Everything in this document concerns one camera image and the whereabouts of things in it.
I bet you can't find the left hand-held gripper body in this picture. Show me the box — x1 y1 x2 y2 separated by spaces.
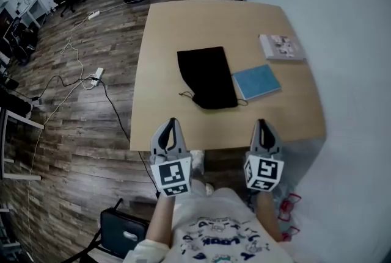
149 147 194 198

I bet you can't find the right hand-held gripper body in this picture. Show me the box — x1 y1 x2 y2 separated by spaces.
243 148 285 193

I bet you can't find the black drawstring bag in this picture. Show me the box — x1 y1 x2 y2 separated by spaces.
177 46 249 110

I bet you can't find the person's left forearm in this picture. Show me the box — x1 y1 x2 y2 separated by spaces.
145 194 177 252

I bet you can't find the person's right forearm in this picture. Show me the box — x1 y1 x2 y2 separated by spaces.
255 191 283 243

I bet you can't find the blue notebook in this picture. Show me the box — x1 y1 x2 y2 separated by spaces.
231 64 282 101

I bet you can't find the person's white printed shirt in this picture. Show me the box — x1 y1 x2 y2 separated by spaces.
122 187 296 263

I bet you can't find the black padded chair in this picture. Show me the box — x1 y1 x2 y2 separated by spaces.
68 198 150 263

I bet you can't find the pink printed booklet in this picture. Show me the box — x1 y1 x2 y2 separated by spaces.
258 34 307 62

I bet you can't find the black wheeled equipment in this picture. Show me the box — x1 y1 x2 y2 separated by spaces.
0 84 34 120

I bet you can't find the black equipment pile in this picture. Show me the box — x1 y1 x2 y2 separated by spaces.
0 8 40 66

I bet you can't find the black floor cable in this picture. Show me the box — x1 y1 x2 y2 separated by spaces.
13 74 160 200

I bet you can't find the red wire frame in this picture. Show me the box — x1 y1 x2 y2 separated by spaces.
281 226 301 242
277 193 302 222

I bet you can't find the grey metal frame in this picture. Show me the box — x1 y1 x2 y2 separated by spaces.
0 107 45 181

